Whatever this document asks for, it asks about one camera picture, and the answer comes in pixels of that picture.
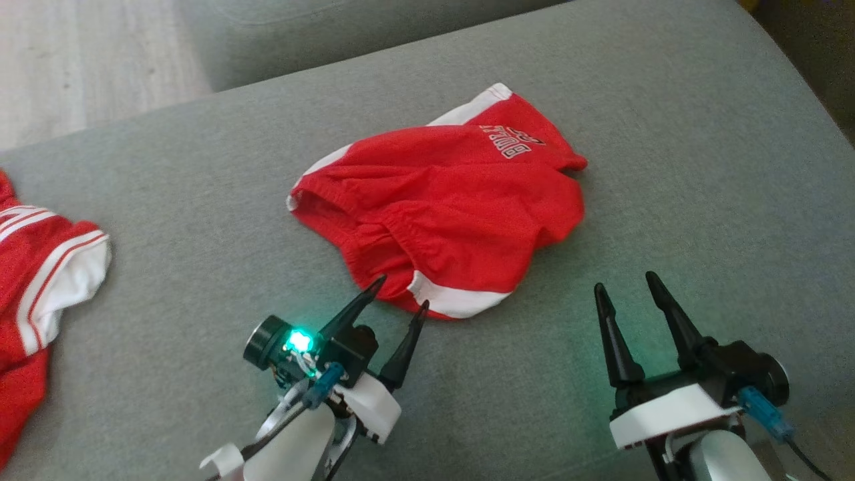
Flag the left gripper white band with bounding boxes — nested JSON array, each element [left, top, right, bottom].
[[319, 275, 430, 446]]

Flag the left arm cable blue plug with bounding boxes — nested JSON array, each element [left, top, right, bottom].
[[299, 362, 347, 410]]

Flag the red jersey white sleeves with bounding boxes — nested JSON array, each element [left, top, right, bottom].
[[0, 170, 112, 468]]

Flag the right arm cable blue plug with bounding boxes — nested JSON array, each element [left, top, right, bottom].
[[738, 386, 834, 481]]

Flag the arm cable blue plug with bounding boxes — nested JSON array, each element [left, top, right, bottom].
[[738, 386, 834, 481], [299, 362, 347, 410]]

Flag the grey sofa backrest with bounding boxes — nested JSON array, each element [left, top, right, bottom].
[[175, 0, 576, 92]]

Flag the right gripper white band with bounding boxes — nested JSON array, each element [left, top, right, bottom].
[[594, 271, 743, 450]]

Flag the red shorts white trim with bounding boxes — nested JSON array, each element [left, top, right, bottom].
[[287, 83, 588, 320]]

